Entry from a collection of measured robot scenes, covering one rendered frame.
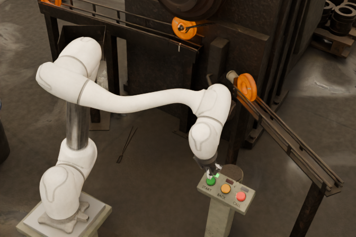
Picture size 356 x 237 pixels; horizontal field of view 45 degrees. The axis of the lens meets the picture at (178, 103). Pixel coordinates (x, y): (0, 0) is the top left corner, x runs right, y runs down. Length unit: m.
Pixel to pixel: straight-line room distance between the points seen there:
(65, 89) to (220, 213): 0.94
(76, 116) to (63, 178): 0.28
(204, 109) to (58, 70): 0.55
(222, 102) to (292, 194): 1.30
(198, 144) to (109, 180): 1.29
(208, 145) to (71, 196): 0.74
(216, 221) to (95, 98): 0.91
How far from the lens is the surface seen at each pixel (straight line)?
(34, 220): 2.17
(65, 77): 1.55
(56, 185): 1.93
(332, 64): 3.91
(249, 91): 2.24
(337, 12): 3.97
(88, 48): 1.68
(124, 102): 1.54
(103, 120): 3.06
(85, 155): 2.02
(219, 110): 1.58
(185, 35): 2.52
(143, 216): 2.55
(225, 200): 1.93
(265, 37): 2.40
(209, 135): 1.49
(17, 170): 2.87
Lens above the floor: 2.14
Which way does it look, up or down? 42 degrees down
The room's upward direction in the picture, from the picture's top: 4 degrees clockwise
